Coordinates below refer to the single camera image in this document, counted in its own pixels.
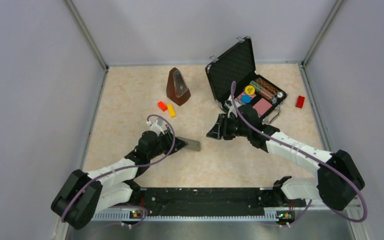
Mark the beige remote control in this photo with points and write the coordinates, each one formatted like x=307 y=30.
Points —
x=192 y=145

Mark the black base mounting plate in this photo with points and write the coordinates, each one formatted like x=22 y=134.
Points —
x=210 y=202

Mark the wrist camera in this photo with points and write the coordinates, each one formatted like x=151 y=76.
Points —
x=229 y=104
x=158 y=126

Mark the orange toy block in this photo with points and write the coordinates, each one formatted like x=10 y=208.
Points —
x=162 y=106

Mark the black poker chip case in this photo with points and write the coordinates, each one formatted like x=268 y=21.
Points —
x=237 y=64

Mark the brown metronome with clear cover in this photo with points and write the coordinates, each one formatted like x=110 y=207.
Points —
x=176 y=89

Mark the yellow big blind chip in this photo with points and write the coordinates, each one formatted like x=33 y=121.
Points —
x=249 y=90

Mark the blue poker chip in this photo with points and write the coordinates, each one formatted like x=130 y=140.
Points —
x=246 y=99

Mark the aluminium frame rail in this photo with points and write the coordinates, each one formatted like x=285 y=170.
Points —
x=133 y=214

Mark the red playing card deck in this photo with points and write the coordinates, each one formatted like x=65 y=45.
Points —
x=262 y=106

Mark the red toy block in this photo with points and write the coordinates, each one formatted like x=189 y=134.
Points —
x=300 y=102

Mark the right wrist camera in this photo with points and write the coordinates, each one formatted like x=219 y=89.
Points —
x=229 y=104

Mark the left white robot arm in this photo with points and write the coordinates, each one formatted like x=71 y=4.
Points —
x=85 y=194

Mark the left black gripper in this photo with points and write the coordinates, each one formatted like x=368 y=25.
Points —
x=169 y=137

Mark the yellow toy block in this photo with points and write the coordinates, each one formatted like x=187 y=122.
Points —
x=171 y=110

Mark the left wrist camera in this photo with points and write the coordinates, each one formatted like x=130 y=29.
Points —
x=158 y=126

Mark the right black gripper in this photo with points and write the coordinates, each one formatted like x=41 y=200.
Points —
x=221 y=129

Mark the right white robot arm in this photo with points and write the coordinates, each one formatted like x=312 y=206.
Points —
x=335 y=179

